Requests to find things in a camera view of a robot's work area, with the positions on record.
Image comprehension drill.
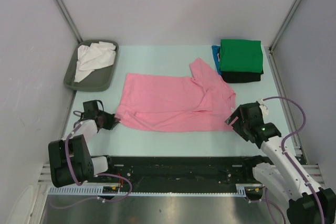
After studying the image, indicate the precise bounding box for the pink t shirt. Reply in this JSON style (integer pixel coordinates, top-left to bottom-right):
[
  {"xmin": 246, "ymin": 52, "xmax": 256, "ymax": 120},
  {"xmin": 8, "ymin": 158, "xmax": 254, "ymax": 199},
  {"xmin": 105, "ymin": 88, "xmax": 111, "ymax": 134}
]
[{"xmin": 116, "ymin": 58, "xmax": 236, "ymax": 132}]

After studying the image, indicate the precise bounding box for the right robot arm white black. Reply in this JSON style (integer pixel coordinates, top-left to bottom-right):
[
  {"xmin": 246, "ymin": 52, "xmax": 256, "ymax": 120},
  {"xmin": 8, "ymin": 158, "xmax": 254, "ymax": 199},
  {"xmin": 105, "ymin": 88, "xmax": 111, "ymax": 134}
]
[{"xmin": 226, "ymin": 100, "xmax": 335, "ymax": 223}]

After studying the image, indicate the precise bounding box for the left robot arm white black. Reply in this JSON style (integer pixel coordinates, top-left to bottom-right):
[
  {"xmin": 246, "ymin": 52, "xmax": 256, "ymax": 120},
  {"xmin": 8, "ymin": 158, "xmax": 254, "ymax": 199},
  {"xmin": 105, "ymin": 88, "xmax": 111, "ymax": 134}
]
[{"xmin": 48, "ymin": 100, "xmax": 119, "ymax": 188}]

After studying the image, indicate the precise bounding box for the grey fabric basket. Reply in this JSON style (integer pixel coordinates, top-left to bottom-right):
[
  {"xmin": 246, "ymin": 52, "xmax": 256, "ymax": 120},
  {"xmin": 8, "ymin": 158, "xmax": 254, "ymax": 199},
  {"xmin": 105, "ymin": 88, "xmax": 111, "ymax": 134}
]
[{"xmin": 64, "ymin": 39, "xmax": 119, "ymax": 92}]

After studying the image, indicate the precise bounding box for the black folded t shirt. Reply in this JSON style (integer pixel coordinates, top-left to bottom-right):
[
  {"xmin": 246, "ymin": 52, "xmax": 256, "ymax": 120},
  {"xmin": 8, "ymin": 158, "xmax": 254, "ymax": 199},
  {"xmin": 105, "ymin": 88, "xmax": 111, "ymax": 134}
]
[{"xmin": 221, "ymin": 71, "xmax": 264, "ymax": 83}]

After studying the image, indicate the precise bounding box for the white t shirt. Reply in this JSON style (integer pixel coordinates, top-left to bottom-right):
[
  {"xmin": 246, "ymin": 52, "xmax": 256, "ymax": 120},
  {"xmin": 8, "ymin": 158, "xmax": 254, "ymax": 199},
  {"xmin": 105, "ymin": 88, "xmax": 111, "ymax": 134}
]
[{"xmin": 74, "ymin": 41, "xmax": 117, "ymax": 83}]

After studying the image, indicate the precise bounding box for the green folded t shirt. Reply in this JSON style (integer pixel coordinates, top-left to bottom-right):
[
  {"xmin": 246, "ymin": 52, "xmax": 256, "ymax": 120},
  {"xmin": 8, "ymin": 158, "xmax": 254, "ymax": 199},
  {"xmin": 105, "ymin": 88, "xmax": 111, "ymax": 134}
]
[{"xmin": 219, "ymin": 39, "xmax": 263, "ymax": 73}]

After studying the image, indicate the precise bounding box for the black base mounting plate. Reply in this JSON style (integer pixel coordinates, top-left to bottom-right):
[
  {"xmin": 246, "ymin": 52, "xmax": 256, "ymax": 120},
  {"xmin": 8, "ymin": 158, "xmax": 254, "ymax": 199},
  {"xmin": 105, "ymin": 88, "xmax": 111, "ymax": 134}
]
[{"xmin": 87, "ymin": 156, "xmax": 258, "ymax": 194}]

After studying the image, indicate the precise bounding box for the blue folded t shirt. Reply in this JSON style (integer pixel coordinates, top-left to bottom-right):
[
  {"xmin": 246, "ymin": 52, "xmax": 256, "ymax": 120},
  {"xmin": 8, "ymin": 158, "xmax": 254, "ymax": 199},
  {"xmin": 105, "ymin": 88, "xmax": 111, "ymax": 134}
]
[{"xmin": 212, "ymin": 45, "xmax": 222, "ymax": 76}]

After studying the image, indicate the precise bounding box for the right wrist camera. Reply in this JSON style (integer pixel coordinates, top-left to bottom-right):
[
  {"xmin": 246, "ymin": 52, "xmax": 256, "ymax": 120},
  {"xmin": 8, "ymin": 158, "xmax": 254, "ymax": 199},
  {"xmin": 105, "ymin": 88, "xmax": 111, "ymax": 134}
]
[{"xmin": 257, "ymin": 99, "xmax": 269, "ymax": 116}]

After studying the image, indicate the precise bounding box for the white slotted cable duct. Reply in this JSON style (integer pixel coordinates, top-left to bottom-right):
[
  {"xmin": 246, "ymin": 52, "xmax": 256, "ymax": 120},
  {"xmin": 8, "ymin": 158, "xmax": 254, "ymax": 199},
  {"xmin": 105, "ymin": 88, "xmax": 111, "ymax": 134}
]
[{"xmin": 46, "ymin": 184, "xmax": 265, "ymax": 197}]

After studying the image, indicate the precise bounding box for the left aluminium frame post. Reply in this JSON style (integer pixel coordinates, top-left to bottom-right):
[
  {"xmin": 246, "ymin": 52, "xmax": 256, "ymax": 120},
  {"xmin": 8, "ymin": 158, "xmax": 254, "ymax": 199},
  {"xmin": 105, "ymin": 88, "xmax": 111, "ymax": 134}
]
[{"xmin": 54, "ymin": 0, "xmax": 83, "ymax": 43}]

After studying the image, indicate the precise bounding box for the aluminium frame post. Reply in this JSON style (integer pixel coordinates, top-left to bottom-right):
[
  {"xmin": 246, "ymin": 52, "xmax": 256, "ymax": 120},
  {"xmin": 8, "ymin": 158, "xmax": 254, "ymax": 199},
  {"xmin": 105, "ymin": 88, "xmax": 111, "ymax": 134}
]
[
  {"xmin": 54, "ymin": 0, "xmax": 83, "ymax": 43},
  {"xmin": 268, "ymin": 0, "xmax": 303, "ymax": 52}
]

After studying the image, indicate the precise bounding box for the right aluminium frame post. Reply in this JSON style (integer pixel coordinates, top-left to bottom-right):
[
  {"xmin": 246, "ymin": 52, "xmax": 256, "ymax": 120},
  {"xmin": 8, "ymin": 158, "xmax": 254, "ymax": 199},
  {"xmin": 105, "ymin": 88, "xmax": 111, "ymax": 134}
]
[{"xmin": 268, "ymin": 0, "xmax": 303, "ymax": 52}]

